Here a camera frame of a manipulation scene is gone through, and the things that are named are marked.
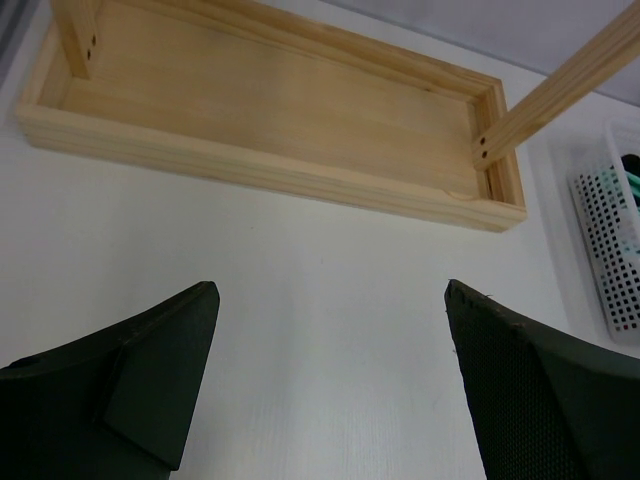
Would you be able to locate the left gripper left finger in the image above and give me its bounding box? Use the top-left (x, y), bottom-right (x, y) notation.
top-left (1, 281), bottom-right (220, 479)

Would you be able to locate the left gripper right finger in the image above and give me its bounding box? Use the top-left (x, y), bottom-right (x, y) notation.
top-left (444, 280), bottom-right (639, 479)

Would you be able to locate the white plastic basket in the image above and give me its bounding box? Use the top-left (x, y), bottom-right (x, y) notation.
top-left (531, 118), bottom-right (639, 353)

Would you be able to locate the wooden hanger rack frame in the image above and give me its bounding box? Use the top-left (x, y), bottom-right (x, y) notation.
top-left (16, 1), bottom-right (639, 232)

